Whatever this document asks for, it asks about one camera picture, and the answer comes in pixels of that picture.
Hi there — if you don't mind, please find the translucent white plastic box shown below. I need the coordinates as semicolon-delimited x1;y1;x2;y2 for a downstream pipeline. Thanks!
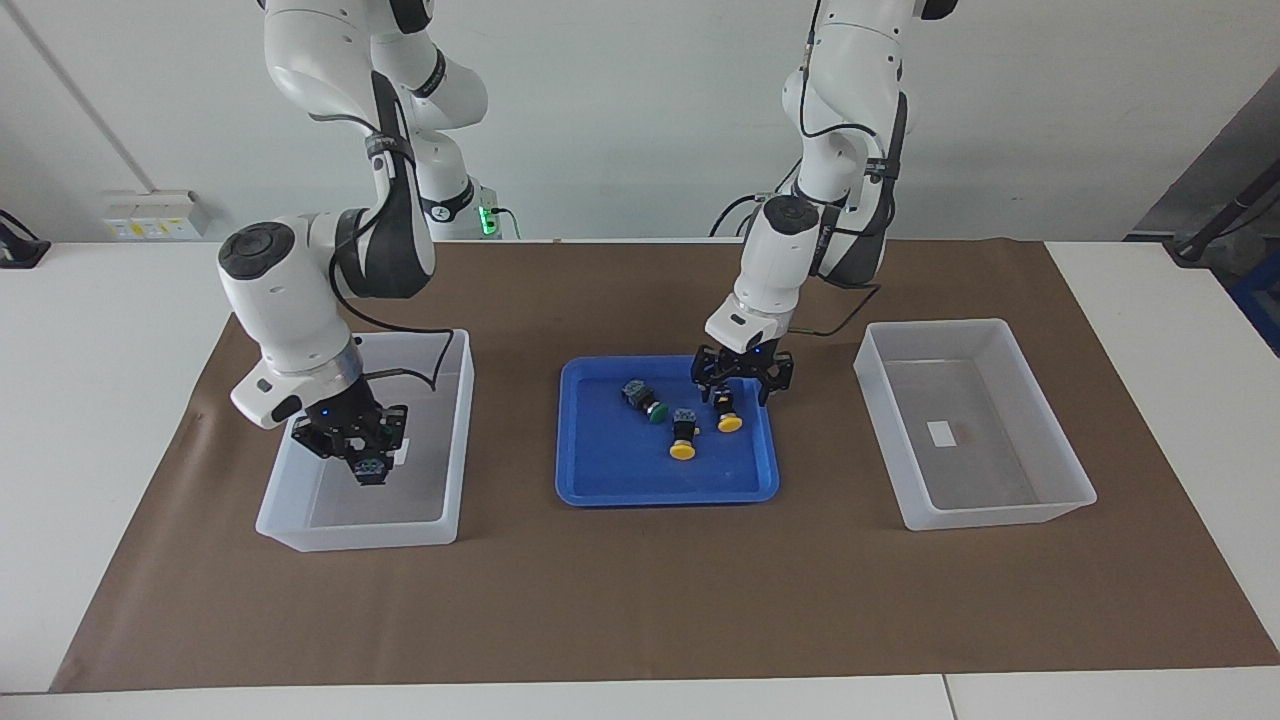
255;328;475;553
853;318;1098;532

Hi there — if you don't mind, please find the blue plastic tray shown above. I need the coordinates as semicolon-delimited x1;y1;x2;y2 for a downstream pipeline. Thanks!
555;355;781;508

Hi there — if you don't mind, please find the brown paper table mat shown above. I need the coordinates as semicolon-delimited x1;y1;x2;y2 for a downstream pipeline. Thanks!
50;238;1280;693

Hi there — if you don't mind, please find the black flat desk object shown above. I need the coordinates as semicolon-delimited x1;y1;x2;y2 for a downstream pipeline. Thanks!
0;210;51;269

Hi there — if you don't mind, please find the black metal stand pole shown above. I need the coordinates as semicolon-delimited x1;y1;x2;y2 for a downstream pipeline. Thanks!
1175;165;1280;263

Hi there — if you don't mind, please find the blue plastic crate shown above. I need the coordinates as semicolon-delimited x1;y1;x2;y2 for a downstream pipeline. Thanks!
1232;270;1280;356

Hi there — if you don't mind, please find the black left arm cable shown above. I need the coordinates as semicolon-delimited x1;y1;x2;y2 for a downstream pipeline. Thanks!
785;0;886;339

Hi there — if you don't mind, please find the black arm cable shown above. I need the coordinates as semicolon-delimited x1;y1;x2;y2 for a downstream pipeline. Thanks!
785;0;886;339
305;110;456;393

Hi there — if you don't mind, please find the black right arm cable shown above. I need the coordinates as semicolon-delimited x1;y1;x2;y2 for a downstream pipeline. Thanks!
305;110;456;393

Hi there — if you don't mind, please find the white wall socket panel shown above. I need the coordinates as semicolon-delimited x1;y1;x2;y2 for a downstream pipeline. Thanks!
103;190;211;241

